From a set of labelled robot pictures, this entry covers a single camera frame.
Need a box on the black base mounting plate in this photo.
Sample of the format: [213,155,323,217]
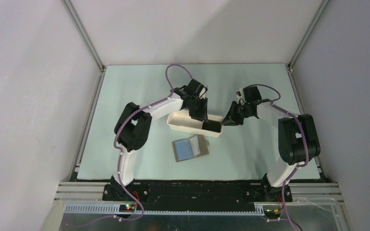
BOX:
[102,179,292,212]

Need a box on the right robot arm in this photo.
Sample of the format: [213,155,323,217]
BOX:
[221,84,320,201]

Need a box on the white plastic tray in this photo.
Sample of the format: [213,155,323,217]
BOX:
[167,110,223,138]

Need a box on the beige card holder wallet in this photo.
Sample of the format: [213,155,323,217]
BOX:
[172,134,209,162]

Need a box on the aluminium frame rail front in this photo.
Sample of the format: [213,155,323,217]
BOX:
[55,180,344,215]

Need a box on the circuit board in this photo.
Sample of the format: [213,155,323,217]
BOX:
[264,209,282,214]
[119,205,136,212]

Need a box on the black credit cards stack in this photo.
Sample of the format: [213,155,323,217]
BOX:
[201,120,222,133]

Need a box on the left circuit board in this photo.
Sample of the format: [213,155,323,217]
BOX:
[119,205,136,212]

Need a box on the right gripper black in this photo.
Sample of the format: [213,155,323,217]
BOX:
[221,101,252,126]

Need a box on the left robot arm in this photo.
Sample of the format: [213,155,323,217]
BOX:
[113,79,208,201]

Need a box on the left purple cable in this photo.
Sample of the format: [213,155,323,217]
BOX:
[113,64,194,222]

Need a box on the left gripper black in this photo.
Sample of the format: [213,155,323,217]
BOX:
[188,96,209,122]

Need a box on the right circuit board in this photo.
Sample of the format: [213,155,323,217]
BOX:
[264,209,282,214]

